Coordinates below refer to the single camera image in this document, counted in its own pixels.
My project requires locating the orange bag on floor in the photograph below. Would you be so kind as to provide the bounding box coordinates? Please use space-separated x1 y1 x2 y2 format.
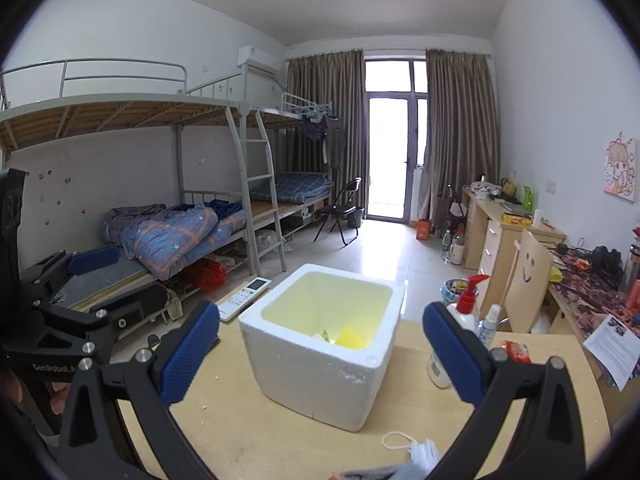
416 219 431 240

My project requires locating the metal bunk bed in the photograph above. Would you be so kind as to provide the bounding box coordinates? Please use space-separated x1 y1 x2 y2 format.
0 57 346 340

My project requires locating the clear water bottle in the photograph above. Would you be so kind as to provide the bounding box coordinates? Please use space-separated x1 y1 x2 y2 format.
618 244 640 297

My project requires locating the white styrofoam box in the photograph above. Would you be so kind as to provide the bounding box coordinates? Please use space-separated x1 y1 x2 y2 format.
239 264 406 432

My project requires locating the right brown curtain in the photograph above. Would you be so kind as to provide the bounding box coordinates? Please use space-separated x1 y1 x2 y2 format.
419 49 500 221

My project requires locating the white remote control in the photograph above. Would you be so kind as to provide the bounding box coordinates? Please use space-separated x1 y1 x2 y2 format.
217 276 271 323

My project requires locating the wooden desk with patterned cloth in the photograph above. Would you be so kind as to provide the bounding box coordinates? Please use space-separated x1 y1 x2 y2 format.
546 246 640 426

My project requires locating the brown curtain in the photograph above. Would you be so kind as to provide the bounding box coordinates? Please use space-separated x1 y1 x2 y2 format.
419 49 500 221
283 50 370 207

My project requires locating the grey sock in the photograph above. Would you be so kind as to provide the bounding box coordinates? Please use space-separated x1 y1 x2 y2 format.
340 462 427 480

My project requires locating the wooden chair smiley face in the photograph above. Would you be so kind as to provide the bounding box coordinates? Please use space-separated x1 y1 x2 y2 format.
502 230 552 333

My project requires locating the white printed paper sheet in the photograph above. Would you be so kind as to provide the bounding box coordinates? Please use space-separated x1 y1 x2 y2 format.
582 314 639 391

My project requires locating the left brown curtain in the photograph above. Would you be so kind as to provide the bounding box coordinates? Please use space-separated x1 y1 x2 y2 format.
283 50 370 207

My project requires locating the red cylindrical container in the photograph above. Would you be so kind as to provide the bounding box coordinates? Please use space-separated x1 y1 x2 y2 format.
625 278 640 315

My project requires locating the white air conditioner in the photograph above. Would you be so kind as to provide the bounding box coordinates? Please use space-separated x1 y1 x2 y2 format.
238 46 283 75

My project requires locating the trash bin with liner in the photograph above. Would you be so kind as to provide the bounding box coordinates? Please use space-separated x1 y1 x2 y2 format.
439 278 469 304

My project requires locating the wooden drawer desk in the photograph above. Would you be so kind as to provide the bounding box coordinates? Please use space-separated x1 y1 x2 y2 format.
462 188 565 318

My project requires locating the blue patterned quilt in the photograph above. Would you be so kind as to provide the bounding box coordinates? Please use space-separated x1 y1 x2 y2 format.
100 200 246 281

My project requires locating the red snack packet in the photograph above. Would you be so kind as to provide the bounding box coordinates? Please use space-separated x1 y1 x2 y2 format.
501 340 532 364

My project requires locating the blue checkered mattress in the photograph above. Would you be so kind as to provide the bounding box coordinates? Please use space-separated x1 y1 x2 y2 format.
250 172 333 204

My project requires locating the person's left hand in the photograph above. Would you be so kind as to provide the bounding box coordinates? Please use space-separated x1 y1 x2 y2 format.
0 372 70 415

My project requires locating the blue face mask stack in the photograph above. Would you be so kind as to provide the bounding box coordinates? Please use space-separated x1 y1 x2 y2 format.
382 431 440 480

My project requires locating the anime wall picture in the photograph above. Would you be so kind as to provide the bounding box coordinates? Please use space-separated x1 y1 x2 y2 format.
603 132 638 203

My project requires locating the black folding chair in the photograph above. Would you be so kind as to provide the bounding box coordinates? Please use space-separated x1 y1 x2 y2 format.
314 177 362 247

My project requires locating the glass balcony door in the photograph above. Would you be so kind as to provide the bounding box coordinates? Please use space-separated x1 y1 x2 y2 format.
366 58 428 223

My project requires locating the white lotion pump bottle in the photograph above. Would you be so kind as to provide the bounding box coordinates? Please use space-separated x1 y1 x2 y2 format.
422 273 489 389

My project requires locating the yellow foam net sleeve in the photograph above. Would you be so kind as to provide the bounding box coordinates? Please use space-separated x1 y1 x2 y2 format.
334 325 374 350

